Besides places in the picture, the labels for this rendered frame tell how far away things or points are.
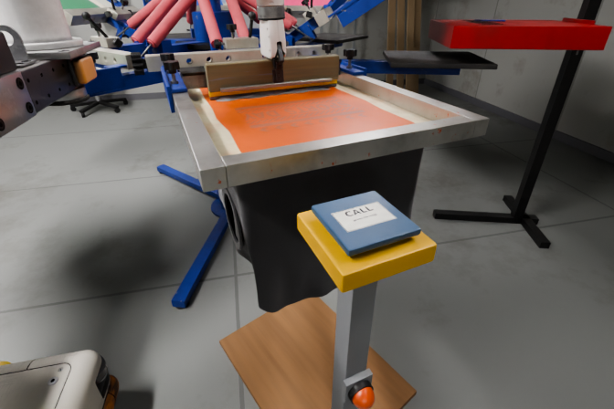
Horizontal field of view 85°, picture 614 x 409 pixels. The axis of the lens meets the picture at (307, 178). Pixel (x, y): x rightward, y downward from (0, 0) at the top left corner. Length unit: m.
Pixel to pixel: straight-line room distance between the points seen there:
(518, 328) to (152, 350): 1.48
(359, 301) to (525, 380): 1.17
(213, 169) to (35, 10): 0.39
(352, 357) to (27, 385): 0.97
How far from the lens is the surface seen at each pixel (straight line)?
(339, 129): 0.76
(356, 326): 0.54
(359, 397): 0.63
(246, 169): 0.53
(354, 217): 0.42
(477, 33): 1.68
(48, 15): 0.74
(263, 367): 1.42
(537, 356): 1.70
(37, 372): 1.33
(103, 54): 1.50
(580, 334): 1.87
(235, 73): 1.01
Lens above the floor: 1.21
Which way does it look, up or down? 28 degrees down
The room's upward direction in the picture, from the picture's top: straight up
